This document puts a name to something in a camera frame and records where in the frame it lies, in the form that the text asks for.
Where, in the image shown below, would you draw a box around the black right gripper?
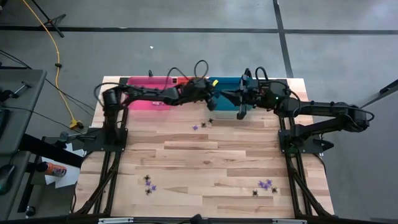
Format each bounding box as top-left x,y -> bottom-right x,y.
221,76 -> 276,121

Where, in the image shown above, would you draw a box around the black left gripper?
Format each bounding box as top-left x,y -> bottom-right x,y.
185,77 -> 219,112

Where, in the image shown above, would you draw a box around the blue plastic bin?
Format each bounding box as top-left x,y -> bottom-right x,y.
207,77 -> 249,112

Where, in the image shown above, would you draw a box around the black plastic basket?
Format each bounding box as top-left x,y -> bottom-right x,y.
251,79 -> 282,90

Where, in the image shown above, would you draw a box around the pink plastic bin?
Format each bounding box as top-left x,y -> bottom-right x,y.
126,76 -> 183,111

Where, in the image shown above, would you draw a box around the grey partition panel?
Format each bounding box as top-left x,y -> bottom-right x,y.
322,90 -> 398,223

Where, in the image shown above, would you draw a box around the black diagonal bar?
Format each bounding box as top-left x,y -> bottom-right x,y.
362,79 -> 398,108

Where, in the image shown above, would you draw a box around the white paper sheets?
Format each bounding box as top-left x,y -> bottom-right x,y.
41,142 -> 87,189

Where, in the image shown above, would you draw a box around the black table beam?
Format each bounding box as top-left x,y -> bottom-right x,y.
19,133 -> 85,169

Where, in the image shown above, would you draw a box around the black tripod stand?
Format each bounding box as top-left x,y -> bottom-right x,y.
30,0 -> 67,39

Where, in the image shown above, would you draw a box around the orange spray can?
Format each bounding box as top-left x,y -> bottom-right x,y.
35,161 -> 68,178

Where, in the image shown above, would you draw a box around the grey side table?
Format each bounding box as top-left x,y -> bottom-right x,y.
0,68 -> 47,156

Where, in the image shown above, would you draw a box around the black clamp tool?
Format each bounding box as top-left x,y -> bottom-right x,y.
0,81 -> 32,102

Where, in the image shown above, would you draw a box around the dark computer mouse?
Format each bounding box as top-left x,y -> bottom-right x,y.
0,164 -> 16,196

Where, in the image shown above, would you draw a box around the grey low table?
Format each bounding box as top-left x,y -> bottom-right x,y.
0,151 -> 32,220

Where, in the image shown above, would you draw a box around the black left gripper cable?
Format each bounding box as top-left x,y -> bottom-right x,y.
93,59 -> 210,106

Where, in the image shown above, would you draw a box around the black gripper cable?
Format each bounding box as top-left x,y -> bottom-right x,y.
254,65 -> 270,82
93,59 -> 210,106

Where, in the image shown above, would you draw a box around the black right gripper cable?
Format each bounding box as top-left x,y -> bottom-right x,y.
254,65 -> 270,82

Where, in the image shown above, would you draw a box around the black aluminium rig frame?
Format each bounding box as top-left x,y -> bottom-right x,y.
73,76 -> 335,224

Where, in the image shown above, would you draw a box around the silver frame bracket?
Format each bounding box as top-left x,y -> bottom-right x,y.
272,218 -> 308,224
98,217 -> 134,224

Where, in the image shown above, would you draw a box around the yellow power cable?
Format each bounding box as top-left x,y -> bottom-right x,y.
21,0 -> 84,130

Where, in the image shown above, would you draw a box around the black floor cable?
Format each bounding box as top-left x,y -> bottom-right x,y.
0,49 -> 97,121

